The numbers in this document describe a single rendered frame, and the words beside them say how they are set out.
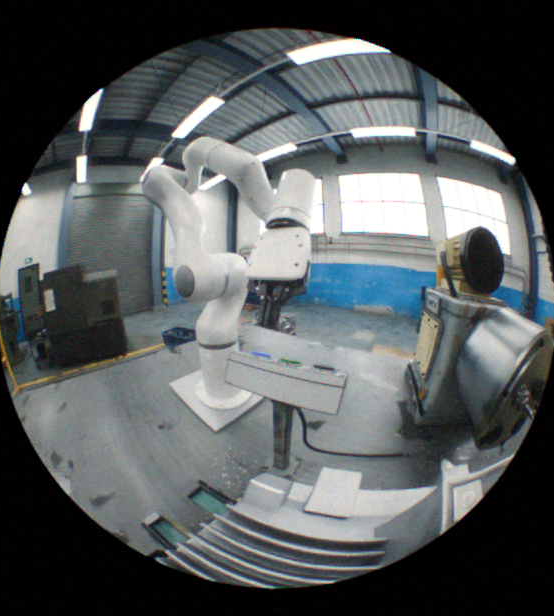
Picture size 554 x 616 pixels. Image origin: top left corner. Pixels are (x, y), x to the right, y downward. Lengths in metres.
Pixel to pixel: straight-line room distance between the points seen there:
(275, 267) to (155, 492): 0.51
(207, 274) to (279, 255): 0.17
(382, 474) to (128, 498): 0.54
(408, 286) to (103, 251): 8.77
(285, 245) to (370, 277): 5.29
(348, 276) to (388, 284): 1.22
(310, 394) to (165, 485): 0.38
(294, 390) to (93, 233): 6.56
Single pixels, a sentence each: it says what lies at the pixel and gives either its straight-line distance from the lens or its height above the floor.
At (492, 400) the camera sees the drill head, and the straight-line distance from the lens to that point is 0.35.
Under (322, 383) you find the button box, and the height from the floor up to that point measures 1.07.
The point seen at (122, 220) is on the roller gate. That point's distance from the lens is 6.72.
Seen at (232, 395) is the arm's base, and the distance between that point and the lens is 0.59.
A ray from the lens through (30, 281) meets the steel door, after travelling 7.11.
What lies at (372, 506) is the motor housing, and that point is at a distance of 0.15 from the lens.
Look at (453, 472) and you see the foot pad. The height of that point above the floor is 1.08.
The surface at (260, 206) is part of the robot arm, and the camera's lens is 0.49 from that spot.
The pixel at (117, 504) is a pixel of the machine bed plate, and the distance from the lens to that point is 0.51.
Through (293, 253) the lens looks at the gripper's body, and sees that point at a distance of 0.30.
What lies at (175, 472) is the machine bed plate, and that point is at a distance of 0.49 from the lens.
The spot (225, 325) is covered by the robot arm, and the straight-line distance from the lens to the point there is 0.48.
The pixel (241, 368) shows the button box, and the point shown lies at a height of 1.06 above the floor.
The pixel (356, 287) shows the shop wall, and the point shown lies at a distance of 5.66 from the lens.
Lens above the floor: 1.20
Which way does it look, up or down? 12 degrees down
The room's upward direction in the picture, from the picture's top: straight up
